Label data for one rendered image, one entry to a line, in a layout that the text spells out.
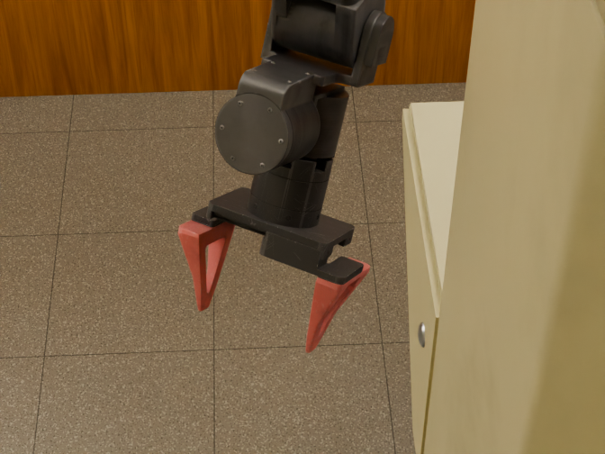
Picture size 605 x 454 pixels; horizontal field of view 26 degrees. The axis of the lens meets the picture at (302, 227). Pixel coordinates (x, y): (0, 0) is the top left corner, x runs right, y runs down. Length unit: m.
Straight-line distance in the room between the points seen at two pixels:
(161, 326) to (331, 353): 0.32
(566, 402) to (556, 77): 0.07
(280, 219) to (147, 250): 1.58
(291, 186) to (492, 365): 0.65
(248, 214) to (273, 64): 0.13
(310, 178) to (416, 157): 0.48
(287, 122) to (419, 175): 0.41
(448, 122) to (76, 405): 1.86
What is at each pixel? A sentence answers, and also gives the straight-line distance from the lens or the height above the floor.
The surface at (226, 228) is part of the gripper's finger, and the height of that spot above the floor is 1.09.
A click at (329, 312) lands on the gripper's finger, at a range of 1.03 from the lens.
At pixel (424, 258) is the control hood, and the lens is 0.47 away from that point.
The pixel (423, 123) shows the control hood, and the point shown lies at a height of 1.51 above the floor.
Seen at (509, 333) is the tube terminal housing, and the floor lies 1.60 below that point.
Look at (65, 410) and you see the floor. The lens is 2.33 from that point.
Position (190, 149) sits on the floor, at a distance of 2.76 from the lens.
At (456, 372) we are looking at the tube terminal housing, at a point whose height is 1.53.
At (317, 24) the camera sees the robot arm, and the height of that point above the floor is 1.27.
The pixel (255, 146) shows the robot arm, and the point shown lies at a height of 1.24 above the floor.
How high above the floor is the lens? 1.85
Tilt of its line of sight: 46 degrees down
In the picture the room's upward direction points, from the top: straight up
